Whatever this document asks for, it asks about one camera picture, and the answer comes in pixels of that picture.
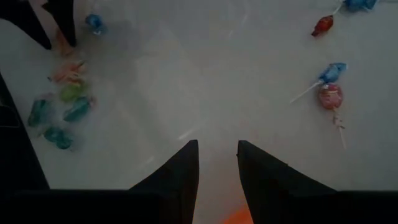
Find teal ring pop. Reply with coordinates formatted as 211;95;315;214
43;126;74;151
63;96;96;123
27;98;52;128

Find orange ring pop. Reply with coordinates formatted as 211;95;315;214
48;60;88;85

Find green ring pop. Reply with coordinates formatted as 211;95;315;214
59;82;90;103

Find white work surface sheet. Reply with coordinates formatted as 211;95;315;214
0;0;398;224

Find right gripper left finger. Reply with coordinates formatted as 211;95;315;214
129;139;200;224

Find pink lollipop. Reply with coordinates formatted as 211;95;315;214
317;83;348;150

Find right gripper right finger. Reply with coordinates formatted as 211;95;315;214
236;139;339;224

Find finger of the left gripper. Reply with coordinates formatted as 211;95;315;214
42;0;77;48
0;0;52;50

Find small orange halloween bucket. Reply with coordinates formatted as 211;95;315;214
222;207;254;224

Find dark red lollipop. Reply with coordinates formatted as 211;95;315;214
310;14;335;37

